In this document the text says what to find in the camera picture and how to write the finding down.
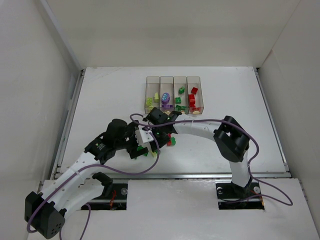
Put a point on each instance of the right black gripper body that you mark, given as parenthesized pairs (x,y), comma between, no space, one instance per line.
(161,139)

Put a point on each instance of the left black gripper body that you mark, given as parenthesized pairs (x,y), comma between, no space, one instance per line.
(138,152)

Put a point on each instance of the purple lime lego cluster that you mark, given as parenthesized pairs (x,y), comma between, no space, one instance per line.
(165,98)

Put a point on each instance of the green wedge lego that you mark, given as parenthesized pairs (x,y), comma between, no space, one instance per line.
(180,108)

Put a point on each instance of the green square lego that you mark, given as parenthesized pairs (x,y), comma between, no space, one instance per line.
(178,100)
(181,90)

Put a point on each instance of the green purple lego plate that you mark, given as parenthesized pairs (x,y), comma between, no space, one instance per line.
(143,151)

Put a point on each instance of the red round lego stack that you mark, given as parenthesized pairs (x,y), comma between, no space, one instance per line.
(191,100)

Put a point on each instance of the red square lego brick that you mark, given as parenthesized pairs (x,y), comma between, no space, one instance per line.
(194,90)

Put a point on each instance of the red green lego stack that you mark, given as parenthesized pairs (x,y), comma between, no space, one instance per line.
(172,141)

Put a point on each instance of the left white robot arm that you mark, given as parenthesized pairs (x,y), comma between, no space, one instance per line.
(46,212)

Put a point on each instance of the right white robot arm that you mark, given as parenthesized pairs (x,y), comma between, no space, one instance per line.
(231,142)

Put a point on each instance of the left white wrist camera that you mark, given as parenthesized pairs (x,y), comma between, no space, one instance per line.
(143,137)

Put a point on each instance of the aluminium rail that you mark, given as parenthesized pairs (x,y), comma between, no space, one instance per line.
(195,176)

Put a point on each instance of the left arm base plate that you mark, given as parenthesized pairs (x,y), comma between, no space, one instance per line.
(114,199)

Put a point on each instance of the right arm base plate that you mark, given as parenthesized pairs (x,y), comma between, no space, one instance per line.
(233,197)

